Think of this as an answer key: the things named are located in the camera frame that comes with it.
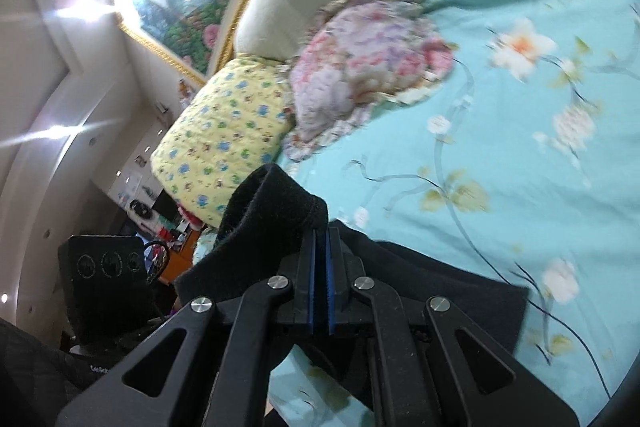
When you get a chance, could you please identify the pink purple floral pillow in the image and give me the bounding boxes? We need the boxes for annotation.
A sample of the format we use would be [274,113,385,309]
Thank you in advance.
[281,0,454,162]

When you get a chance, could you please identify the light blue floral bedsheet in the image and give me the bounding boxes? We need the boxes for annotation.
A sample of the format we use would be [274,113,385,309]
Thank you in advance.
[179,0,639,426]

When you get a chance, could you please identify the yellow patterned pillow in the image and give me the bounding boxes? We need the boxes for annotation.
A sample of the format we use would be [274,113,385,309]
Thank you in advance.
[151,54,293,228]

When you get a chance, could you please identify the black pants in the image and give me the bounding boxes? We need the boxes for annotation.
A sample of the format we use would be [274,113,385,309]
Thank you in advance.
[173,162,532,417]

